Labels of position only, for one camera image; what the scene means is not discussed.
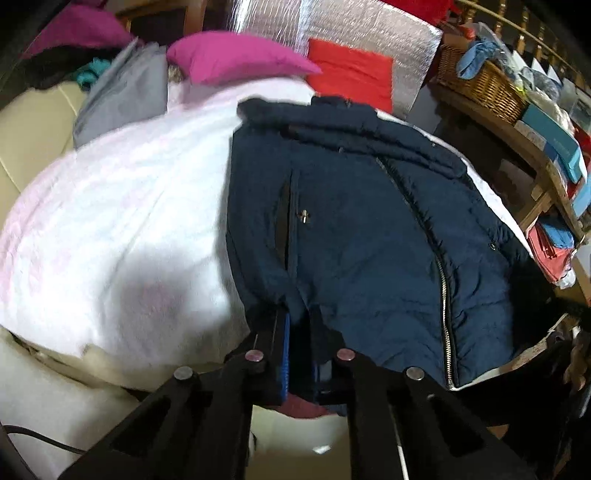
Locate navy blue puffer jacket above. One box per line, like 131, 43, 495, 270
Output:
226, 98, 560, 410

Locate pink folded clothes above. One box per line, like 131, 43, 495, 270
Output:
527, 221, 576, 290

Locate white fleece blanket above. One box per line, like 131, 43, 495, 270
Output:
1, 80, 526, 387

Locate wooden shelf table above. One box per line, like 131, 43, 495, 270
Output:
429, 83, 590, 303

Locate light blue box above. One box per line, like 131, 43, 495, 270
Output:
522, 104, 588, 183

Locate cream leather sofa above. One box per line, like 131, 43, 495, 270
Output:
0, 82, 86, 218

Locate grey garment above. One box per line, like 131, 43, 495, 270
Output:
72, 39, 168, 149

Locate wicker basket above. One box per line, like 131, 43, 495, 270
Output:
436, 45, 528, 124

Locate red cushion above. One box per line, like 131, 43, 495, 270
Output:
307, 38, 394, 113

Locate blue cloth in basket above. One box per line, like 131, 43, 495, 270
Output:
456, 40, 500, 80

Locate magenta pillow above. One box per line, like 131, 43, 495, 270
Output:
166, 31, 322, 86

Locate teal garment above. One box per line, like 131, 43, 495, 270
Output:
72, 58, 111, 91

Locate silver foil insulation mat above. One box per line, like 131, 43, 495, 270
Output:
226, 0, 443, 119

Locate wooden chair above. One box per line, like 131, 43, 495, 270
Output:
109, 1, 207, 44

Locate red cloth behind mat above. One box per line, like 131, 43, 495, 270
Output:
383, 0, 460, 26

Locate magenta garment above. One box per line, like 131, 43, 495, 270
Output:
22, 3, 133, 59

